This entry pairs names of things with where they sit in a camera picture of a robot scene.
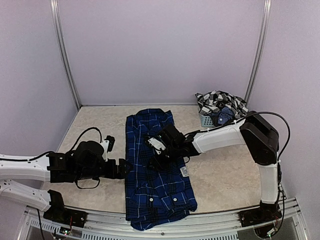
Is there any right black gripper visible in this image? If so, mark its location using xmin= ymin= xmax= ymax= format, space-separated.
xmin=146 ymin=143 xmax=181 ymax=171

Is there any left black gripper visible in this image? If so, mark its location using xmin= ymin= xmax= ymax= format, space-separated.
xmin=76 ymin=158 xmax=133 ymax=181

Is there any blue plaid long sleeve shirt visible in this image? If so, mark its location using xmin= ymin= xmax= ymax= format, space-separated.
xmin=125 ymin=108 xmax=198 ymax=231

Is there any light blue plastic basket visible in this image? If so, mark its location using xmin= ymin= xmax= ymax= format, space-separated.
xmin=199 ymin=114 xmax=216 ymax=127

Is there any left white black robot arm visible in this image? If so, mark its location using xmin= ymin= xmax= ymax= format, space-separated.
xmin=0 ymin=139 xmax=133 ymax=223

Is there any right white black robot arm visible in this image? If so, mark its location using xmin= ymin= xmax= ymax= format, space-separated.
xmin=146 ymin=111 xmax=280 ymax=222

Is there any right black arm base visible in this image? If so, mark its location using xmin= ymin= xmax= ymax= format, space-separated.
xmin=238 ymin=202 xmax=283 ymax=227

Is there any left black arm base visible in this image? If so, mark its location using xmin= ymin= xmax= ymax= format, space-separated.
xmin=43 ymin=189 xmax=88 ymax=228

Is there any black white checkered shirt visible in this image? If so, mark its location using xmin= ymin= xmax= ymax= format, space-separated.
xmin=195 ymin=90 xmax=249 ymax=120

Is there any small blue check shirt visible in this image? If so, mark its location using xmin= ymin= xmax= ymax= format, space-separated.
xmin=209 ymin=107 xmax=235 ymax=127

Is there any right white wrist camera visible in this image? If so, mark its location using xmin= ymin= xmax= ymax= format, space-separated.
xmin=145 ymin=136 xmax=167 ymax=155

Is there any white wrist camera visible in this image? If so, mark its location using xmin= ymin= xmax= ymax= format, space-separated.
xmin=145 ymin=136 xmax=167 ymax=155
xmin=100 ymin=135 xmax=116 ymax=162

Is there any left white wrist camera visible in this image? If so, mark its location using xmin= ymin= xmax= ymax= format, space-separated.
xmin=100 ymin=135 xmax=116 ymax=162

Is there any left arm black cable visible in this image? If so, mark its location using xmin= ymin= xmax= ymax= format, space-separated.
xmin=71 ymin=126 xmax=103 ymax=190

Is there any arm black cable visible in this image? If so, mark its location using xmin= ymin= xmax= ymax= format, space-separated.
xmin=246 ymin=111 xmax=292 ymax=161
xmin=71 ymin=126 xmax=103 ymax=190

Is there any front aluminium rail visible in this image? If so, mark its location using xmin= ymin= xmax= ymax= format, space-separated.
xmin=23 ymin=197 xmax=305 ymax=240

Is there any right aluminium frame post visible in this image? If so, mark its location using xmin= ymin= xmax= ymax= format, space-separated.
xmin=244 ymin=0 xmax=272 ymax=104

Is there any aluminium frame post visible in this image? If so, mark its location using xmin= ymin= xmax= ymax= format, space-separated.
xmin=50 ymin=0 xmax=82 ymax=111
xmin=244 ymin=0 xmax=272 ymax=104

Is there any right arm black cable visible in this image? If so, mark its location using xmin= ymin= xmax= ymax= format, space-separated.
xmin=246 ymin=111 xmax=292 ymax=161

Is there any left aluminium frame post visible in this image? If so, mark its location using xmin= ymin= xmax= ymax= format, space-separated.
xmin=50 ymin=0 xmax=82 ymax=111

